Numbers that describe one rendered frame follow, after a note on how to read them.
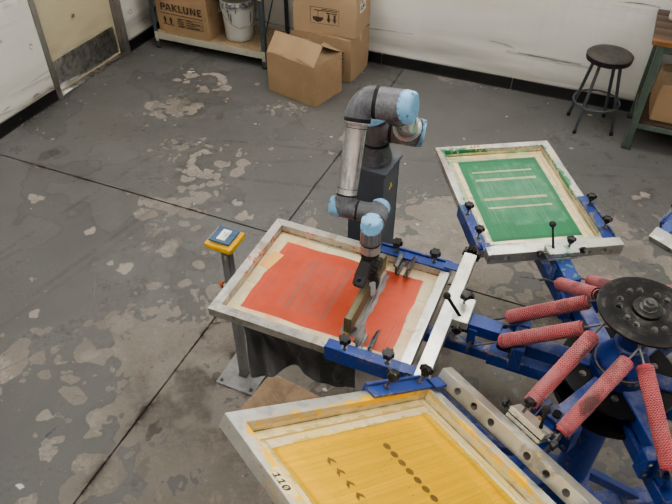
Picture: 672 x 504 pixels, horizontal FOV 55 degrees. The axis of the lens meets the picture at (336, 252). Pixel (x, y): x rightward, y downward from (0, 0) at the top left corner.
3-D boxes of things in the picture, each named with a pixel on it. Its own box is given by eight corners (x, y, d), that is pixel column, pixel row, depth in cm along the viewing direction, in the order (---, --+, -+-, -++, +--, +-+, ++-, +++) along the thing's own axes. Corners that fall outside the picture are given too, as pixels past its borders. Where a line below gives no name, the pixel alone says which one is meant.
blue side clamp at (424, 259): (377, 261, 271) (378, 249, 266) (381, 254, 274) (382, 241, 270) (447, 281, 262) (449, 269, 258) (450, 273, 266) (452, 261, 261)
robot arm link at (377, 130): (365, 129, 280) (367, 101, 271) (396, 134, 277) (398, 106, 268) (358, 144, 272) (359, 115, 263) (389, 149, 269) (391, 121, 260)
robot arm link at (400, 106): (395, 117, 275) (375, 80, 222) (430, 123, 272) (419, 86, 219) (389, 145, 275) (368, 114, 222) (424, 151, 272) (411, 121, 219)
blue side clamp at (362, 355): (323, 358, 233) (323, 345, 228) (329, 348, 236) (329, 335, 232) (403, 385, 224) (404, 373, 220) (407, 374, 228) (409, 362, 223)
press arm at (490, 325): (450, 328, 237) (452, 319, 234) (454, 317, 241) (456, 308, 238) (497, 342, 232) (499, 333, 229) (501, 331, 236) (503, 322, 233)
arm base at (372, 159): (366, 145, 289) (367, 126, 282) (397, 154, 284) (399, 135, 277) (351, 162, 279) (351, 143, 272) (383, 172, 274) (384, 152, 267)
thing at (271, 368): (251, 378, 277) (242, 311, 249) (255, 372, 279) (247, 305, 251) (351, 415, 264) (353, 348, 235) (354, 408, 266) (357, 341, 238)
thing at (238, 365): (215, 382, 340) (188, 245, 275) (236, 352, 355) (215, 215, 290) (252, 396, 333) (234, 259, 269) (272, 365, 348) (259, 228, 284)
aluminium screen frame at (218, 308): (208, 314, 247) (207, 307, 244) (278, 224, 287) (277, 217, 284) (405, 381, 224) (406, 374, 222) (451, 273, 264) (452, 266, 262)
